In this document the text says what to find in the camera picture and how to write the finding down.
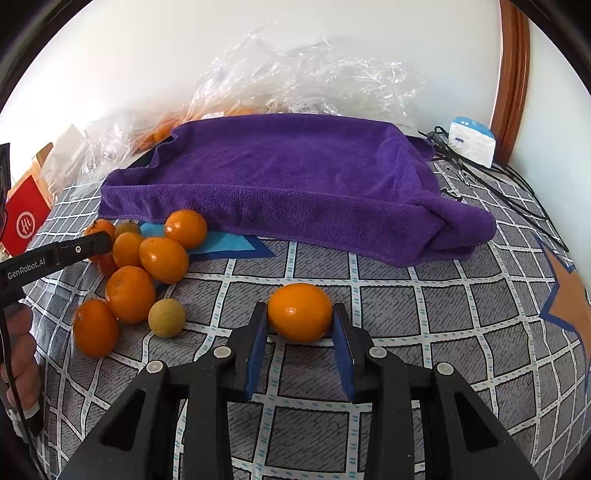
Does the small red hawthorn fruit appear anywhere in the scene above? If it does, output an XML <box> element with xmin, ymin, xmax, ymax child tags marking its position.
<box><xmin>93</xmin><ymin>253</ymin><xmax>118</xmax><ymax>279</ymax></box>

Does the small orange fruit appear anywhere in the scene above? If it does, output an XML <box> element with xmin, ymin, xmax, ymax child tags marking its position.
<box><xmin>84</xmin><ymin>219</ymin><xmax>115</xmax><ymax>240</ymax></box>

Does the small olive longan fruit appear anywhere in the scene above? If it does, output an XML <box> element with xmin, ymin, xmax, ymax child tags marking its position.
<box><xmin>114</xmin><ymin>221</ymin><xmax>141</xmax><ymax>238</ymax></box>

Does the orange mandarin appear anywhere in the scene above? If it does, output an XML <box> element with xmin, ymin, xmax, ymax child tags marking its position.
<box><xmin>112</xmin><ymin>231</ymin><xmax>143</xmax><ymax>268</ymax></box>

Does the brownish yellow longan fruit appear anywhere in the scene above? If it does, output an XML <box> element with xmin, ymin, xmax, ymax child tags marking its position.
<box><xmin>148</xmin><ymin>298</ymin><xmax>186</xmax><ymax>338</ymax></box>

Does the orange tangerine with stem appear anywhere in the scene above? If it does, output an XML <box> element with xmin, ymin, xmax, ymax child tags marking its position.
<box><xmin>72</xmin><ymin>299</ymin><xmax>119</xmax><ymax>358</ymax></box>

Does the oval orange kumquat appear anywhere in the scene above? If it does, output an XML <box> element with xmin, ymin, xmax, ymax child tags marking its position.
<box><xmin>138</xmin><ymin>237</ymin><xmax>189</xmax><ymax>284</ymax></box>

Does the small orange kumquat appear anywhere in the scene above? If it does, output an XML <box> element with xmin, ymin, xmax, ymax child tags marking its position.
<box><xmin>164</xmin><ymin>209</ymin><xmax>208</xmax><ymax>250</ymax></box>

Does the large orange tangerine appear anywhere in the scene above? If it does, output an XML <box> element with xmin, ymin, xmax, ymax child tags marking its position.
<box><xmin>267</xmin><ymin>283</ymin><xmax>332</xmax><ymax>343</ymax></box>

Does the person's left hand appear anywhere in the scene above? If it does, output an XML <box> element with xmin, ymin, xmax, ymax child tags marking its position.
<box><xmin>4</xmin><ymin>303</ymin><xmax>42</xmax><ymax>411</ymax></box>

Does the red cardboard box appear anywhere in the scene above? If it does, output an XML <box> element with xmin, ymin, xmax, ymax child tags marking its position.
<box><xmin>1</xmin><ymin>143</ymin><xmax>52</xmax><ymax>256</ymax></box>

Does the clear plastic bag left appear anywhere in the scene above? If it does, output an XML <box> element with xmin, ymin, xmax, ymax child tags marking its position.
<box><xmin>40</xmin><ymin>110</ymin><xmax>185</xmax><ymax>199</ymax></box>

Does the grey checked bed sheet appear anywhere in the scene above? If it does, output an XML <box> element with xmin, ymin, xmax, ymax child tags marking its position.
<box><xmin>26</xmin><ymin>162</ymin><xmax>590</xmax><ymax>479</ymax></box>

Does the purple towel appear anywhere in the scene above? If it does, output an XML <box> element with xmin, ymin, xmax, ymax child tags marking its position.
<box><xmin>99</xmin><ymin>114</ymin><xmax>496</xmax><ymax>267</ymax></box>

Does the clear plastic bag of fruit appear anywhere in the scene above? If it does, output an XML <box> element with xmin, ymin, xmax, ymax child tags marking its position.
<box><xmin>184</xmin><ymin>31</ymin><xmax>425</xmax><ymax>135</ymax></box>

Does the white blue charger box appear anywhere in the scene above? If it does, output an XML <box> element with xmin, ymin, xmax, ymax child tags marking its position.
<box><xmin>449</xmin><ymin>116</ymin><xmax>496</xmax><ymax>168</ymax></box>

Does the black cable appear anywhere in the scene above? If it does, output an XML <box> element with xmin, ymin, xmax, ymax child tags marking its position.
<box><xmin>417</xmin><ymin>125</ymin><xmax>570</xmax><ymax>253</ymax></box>

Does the brown wooden door frame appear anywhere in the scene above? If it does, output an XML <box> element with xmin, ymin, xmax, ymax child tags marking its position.
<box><xmin>491</xmin><ymin>1</ymin><xmax>530</xmax><ymax>164</ymax></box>

